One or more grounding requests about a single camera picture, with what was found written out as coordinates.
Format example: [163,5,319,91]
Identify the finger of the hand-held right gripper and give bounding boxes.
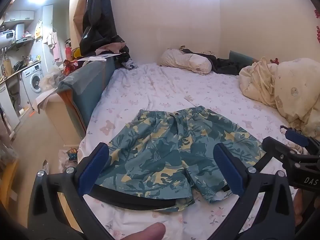
[280,125,320,153]
[254,137,303,168]

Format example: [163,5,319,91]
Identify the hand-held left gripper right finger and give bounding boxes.
[214,142,297,240]

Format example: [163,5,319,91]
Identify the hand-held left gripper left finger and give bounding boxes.
[27,142,113,240]

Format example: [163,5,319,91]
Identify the person's left hand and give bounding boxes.
[122,222,167,240]

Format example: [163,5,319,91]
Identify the clear plastic bag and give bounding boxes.
[58,149,81,174]

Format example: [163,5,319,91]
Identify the cream bear print duvet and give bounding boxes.
[239,57,320,140]

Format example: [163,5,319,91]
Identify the teal padded bed board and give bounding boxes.
[57,59,116,137]

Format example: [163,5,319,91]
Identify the wooden stool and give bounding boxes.
[0,159,20,207]

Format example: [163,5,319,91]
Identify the dark clothing pile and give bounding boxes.
[180,46,250,76]

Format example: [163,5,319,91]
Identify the teal cushion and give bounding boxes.
[229,50,254,64]

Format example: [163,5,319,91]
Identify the translucent white plastic bag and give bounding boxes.
[39,71,59,92]

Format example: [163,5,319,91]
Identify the white floral bed sheet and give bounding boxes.
[77,62,320,240]

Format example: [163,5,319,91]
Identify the red snack bags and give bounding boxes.
[63,59,84,77]

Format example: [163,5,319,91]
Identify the white washing machine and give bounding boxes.
[21,64,44,107]

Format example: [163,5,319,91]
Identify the black white patterned cloth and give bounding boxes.
[117,52,138,70]

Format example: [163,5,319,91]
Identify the white papers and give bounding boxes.
[77,53,121,62]

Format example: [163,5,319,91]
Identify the cream patterned pillow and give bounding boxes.
[159,48,213,75]

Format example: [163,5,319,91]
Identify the pink beige cloth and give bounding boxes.
[96,42,127,56]

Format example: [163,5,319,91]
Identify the pink hanging towel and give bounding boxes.
[47,32,63,62]

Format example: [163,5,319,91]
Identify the black hanging garment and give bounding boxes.
[79,0,125,55]

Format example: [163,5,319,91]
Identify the yellow hanging cloth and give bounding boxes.
[34,22,43,40]

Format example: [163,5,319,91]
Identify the white water heater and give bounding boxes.
[0,23,25,48]

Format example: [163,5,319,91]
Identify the red wall decal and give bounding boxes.
[313,9,320,46]

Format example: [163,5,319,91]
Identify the white wall cabinet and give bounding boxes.
[4,10,35,22]

